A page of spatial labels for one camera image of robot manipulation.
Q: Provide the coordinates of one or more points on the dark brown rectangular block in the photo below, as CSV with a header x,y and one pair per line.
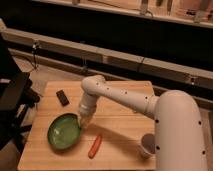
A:
x,y
62,97

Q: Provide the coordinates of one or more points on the orange carrot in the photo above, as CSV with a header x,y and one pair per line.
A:
x,y
95,146

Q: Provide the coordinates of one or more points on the green ceramic bowl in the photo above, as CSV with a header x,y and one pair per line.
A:
x,y
64,131

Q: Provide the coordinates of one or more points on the white cup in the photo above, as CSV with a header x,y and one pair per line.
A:
x,y
147,146

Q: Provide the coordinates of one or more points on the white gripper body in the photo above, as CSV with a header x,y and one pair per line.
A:
x,y
87,109

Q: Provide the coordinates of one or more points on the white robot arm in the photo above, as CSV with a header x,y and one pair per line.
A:
x,y
179,139

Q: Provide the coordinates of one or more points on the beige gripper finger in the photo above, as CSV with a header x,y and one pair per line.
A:
x,y
84,121

